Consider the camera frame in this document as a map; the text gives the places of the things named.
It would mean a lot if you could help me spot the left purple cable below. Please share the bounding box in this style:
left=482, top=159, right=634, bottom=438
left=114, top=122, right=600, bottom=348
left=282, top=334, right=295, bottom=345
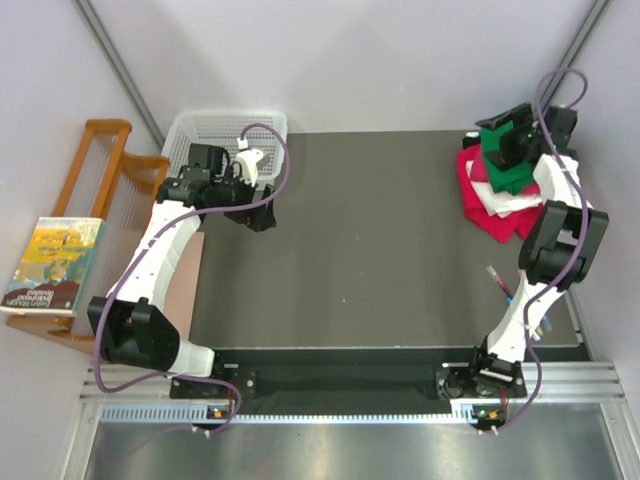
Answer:
left=92, top=123, right=291, bottom=435

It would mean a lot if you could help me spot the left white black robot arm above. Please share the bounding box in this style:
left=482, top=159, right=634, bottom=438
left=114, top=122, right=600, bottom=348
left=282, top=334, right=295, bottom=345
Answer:
left=87, top=140, right=275, bottom=397

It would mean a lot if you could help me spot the white plastic basket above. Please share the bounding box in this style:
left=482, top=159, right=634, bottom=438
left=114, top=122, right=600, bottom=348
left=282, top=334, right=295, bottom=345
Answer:
left=161, top=110, right=288, bottom=190

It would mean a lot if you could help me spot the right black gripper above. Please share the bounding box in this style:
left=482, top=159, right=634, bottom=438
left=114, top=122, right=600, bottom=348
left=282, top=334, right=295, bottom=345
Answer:
left=475, top=104, right=542, bottom=172

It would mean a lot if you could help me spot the red marker pen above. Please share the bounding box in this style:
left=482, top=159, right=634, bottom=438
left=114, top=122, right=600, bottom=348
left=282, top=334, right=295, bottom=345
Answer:
left=486, top=265, right=512, bottom=298

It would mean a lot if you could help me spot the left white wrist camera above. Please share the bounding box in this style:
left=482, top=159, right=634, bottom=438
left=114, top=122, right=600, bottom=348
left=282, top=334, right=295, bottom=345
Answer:
left=235, top=138, right=268, bottom=187

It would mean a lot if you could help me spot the paperback book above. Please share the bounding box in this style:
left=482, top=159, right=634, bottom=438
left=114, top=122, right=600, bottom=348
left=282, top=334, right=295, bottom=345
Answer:
left=1, top=217, right=106, bottom=316

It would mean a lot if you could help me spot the wooden rack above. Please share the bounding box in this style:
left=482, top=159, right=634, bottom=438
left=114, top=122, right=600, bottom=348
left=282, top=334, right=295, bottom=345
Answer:
left=1, top=119, right=169, bottom=354

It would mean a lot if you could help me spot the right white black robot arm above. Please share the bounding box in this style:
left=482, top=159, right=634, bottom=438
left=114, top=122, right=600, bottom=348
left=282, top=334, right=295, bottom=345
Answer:
left=466, top=103, right=609, bottom=396

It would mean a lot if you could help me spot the grey slotted cable duct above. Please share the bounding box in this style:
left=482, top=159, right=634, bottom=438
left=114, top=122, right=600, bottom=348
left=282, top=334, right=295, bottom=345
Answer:
left=101, top=404, right=500, bottom=425

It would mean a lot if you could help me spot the green t shirt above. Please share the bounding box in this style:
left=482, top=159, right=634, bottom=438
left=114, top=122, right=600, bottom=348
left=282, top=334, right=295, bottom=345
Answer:
left=480, top=122, right=534, bottom=195

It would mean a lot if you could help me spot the pink red folded shirt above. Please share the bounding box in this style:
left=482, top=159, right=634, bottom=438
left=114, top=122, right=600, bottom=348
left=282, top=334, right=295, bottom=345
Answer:
left=469, top=144, right=489, bottom=183

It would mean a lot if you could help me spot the white folded shirt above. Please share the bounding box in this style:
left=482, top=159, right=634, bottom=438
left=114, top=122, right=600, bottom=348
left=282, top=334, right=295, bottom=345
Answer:
left=463, top=154, right=560, bottom=218

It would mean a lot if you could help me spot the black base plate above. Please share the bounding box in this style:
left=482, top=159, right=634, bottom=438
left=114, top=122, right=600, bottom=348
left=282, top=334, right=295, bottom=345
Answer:
left=168, top=344, right=594, bottom=416

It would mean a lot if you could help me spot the red bottom shirt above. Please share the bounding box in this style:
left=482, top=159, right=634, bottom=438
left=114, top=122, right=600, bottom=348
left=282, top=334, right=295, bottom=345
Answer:
left=456, top=145, right=542, bottom=243

